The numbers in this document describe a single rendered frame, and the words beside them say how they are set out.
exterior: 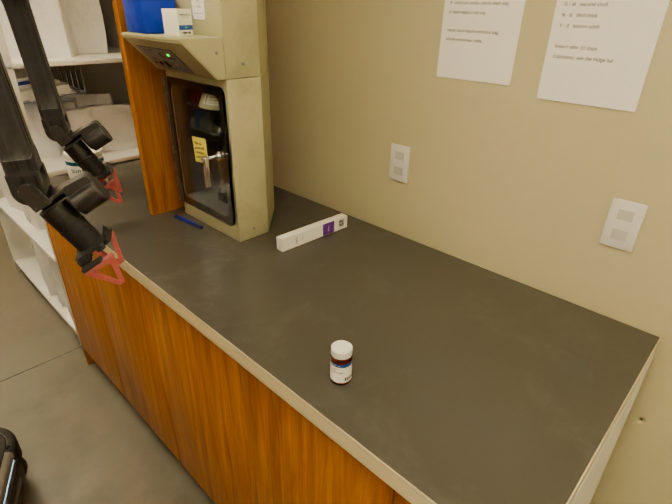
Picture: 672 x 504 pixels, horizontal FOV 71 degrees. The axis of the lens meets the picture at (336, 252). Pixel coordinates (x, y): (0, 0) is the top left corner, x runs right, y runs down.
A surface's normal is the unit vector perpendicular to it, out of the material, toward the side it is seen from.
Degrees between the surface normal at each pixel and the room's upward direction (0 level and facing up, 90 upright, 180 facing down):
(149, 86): 90
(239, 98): 90
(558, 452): 1
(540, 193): 90
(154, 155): 90
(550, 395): 0
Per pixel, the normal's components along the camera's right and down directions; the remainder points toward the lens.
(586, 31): -0.69, 0.32
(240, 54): 0.72, 0.34
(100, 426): 0.02, -0.88
